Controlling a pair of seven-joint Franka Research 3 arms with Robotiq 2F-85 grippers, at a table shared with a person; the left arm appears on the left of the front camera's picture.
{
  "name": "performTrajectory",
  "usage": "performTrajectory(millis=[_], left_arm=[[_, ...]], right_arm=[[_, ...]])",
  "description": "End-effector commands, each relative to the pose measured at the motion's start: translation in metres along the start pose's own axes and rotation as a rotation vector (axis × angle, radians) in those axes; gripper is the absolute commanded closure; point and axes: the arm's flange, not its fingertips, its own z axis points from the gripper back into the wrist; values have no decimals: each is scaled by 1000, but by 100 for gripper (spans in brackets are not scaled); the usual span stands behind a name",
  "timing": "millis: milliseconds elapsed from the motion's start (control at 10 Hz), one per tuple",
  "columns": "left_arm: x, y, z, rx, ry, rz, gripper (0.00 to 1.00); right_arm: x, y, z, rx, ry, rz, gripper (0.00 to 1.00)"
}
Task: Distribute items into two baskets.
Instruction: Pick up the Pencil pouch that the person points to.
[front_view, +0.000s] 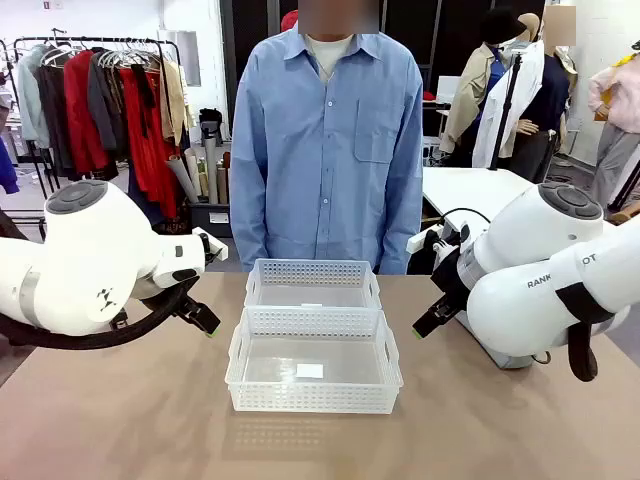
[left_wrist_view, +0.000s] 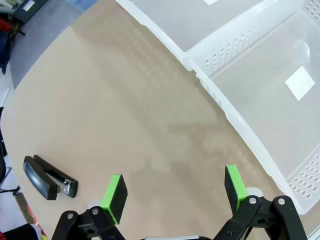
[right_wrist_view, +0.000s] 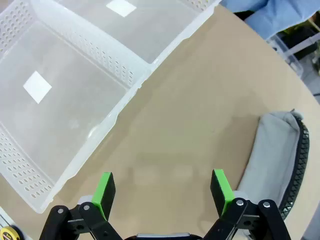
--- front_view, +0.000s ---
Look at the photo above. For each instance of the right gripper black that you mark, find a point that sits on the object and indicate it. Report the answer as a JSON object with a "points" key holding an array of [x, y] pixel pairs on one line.
{"points": [[450, 272]]}

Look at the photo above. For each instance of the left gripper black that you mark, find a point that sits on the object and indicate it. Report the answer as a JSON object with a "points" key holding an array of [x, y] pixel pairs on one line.
{"points": [[186, 306]]}

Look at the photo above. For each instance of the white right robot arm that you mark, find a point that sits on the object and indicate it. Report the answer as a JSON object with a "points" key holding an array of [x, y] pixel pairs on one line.
{"points": [[530, 235]]}

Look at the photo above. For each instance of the person's right forearm blue sleeve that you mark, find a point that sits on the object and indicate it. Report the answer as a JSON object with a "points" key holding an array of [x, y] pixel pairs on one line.
{"points": [[247, 220]]}

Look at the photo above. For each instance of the person's left forearm blue sleeve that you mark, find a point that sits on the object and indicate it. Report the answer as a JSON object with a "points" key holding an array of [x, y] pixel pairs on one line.
{"points": [[402, 225]]}

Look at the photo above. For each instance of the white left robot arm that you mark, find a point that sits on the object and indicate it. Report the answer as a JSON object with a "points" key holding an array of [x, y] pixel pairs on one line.
{"points": [[90, 250]]}

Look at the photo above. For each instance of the white perforated basket, small label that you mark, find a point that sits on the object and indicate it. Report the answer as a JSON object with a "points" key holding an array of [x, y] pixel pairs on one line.
{"points": [[260, 280]]}

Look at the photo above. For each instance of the grey storage bin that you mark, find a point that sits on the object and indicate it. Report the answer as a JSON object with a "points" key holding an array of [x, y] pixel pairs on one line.
{"points": [[210, 220]]}

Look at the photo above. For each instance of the white narrow sticker label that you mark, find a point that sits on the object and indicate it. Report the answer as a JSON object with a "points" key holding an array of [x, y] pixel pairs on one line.
{"points": [[311, 304]]}

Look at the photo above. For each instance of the white square sticker label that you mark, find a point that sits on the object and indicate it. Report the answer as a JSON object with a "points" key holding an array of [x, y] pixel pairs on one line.
{"points": [[310, 371]]}

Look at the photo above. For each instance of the white perforated basket, square label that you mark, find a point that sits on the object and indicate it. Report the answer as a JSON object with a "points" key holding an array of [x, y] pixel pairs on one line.
{"points": [[310, 395]]}

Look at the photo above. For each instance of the white work table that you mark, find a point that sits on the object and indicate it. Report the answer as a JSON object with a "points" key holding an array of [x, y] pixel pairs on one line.
{"points": [[475, 190]]}

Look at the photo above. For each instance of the brown cardboard tube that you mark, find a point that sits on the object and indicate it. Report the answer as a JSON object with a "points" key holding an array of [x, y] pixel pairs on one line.
{"points": [[222, 185]]}

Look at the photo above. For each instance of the blue denim garment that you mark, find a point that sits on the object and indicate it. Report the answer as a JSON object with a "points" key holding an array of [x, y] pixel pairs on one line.
{"points": [[137, 200]]}

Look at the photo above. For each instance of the white paper roll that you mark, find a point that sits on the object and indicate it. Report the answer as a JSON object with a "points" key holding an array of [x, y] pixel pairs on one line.
{"points": [[182, 180]]}

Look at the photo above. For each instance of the grey cardboard tube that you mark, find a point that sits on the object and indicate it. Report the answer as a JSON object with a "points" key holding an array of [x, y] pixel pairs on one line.
{"points": [[211, 170]]}

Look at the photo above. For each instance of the beige paper roll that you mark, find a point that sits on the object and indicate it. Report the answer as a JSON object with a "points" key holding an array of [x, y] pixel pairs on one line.
{"points": [[195, 170]]}

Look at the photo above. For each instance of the red hanging dress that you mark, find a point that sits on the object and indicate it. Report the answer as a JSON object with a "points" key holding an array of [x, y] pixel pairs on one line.
{"points": [[150, 165]]}

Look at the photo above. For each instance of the grey computer tower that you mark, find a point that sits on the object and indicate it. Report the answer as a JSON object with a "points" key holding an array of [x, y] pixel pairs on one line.
{"points": [[431, 150]]}

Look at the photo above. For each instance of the person in blue shirt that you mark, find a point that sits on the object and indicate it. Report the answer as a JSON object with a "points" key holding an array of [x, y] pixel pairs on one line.
{"points": [[325, 175]]}

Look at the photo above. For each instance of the white lab coat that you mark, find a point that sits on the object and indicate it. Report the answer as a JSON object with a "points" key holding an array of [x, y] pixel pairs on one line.
{"points": [[505, 115]]}

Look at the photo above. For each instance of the black draped garment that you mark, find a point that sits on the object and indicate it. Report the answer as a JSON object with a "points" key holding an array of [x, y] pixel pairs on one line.
{"points": [[7, 225]]}

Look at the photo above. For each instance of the red cloth item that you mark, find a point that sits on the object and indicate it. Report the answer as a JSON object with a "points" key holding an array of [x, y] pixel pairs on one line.
{"points": [[428, 95]]}

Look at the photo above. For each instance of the beige hanging garment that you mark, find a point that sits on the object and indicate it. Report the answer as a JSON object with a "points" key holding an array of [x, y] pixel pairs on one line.
{"points": [[175, 100]]}

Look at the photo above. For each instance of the white box monitor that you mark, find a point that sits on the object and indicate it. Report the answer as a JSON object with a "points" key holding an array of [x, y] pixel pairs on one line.
{"points": [[450, 89]]}

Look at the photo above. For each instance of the black hanging scarf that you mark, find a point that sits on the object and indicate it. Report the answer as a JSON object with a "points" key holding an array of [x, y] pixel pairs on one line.
{"points": [[145, 100]]}

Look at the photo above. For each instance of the dark grey hanging coat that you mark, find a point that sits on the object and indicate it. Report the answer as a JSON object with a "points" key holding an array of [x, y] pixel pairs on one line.
{"points": [[105, 110]]}

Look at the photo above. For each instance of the grey trousers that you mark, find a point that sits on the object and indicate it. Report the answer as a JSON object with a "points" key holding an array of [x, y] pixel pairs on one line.
{"points": [[617, 160]]}

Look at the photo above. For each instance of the red hanging jacket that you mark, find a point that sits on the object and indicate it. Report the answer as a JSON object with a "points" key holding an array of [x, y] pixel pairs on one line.
{"points": [[82, 115]]}

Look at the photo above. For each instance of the dark brown hanging garment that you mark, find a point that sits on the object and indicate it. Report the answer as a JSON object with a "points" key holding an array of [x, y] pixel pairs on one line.
{"points": [[52, 125]]}

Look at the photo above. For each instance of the royal blue garment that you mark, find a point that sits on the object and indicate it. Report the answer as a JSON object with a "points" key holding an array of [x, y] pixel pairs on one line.
{"points": [[6, 170]]}

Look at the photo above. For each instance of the pale grey-blue jacket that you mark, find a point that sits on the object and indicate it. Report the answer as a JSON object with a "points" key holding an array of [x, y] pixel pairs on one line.
{"points": [[32, 100]]}

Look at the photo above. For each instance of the pink sweater mannequin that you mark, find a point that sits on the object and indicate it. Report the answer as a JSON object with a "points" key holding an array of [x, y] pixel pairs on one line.
{"points": [[620, 95]]}

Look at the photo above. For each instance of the black bucket hat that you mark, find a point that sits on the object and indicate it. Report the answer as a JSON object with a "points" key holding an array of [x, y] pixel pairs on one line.
{"points": [[500, 25]]}

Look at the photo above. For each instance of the black metal clothes rack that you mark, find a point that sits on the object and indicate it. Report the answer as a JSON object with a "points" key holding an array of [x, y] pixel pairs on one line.
{"points": [[100, 39]]}

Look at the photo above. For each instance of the beige mannequin head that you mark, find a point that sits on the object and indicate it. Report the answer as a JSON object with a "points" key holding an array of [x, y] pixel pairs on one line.
{"points": [[531, 25]]}

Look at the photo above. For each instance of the red hat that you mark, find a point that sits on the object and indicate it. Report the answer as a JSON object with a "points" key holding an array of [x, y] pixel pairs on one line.
{"points": [[289, 22]]}

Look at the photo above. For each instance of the yellow cloth item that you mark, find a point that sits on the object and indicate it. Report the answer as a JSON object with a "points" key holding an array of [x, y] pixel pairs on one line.
{"points": [[627, 60]]}

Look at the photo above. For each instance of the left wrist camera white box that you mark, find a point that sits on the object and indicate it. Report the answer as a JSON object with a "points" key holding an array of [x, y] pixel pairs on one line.
{"points": [[212, 247]]}

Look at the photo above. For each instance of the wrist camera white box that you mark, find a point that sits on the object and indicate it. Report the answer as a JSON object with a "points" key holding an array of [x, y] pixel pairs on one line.
{"points": [[212, 247], [420, 241]]}

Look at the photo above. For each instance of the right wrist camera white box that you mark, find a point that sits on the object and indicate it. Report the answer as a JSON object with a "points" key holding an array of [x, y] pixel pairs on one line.
{"points": [[420, 241]]}

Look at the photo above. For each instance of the black camera tripod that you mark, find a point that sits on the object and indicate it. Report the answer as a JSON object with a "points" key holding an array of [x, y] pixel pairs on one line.
{"points": [[506, 110]]}

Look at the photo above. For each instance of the white wall cabinet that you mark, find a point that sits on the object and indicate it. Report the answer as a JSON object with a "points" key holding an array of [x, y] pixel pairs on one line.
{"points": [[186, 55]]}

